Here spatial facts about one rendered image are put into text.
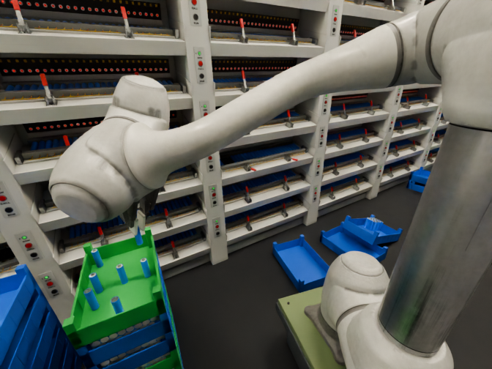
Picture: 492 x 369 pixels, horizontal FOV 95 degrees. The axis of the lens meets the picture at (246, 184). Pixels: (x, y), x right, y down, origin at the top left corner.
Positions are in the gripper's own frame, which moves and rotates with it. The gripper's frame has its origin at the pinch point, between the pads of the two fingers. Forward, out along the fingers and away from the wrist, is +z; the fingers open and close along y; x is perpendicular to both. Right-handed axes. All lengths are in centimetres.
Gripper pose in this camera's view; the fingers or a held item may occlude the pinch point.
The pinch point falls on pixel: (137, 222)
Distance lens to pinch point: 74.1
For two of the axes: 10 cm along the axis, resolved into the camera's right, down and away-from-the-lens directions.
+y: 5.6, -3.7, 7.4
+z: -3.2, 7.3, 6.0
